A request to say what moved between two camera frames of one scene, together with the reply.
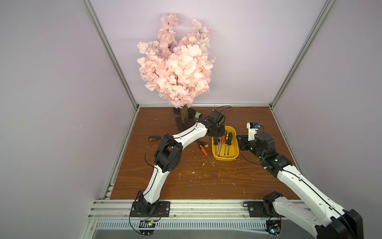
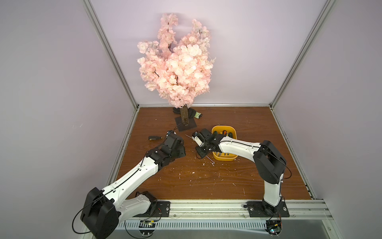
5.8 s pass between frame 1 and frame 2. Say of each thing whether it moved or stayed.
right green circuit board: stayed
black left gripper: moved
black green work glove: stayed
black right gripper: moved
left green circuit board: stayed
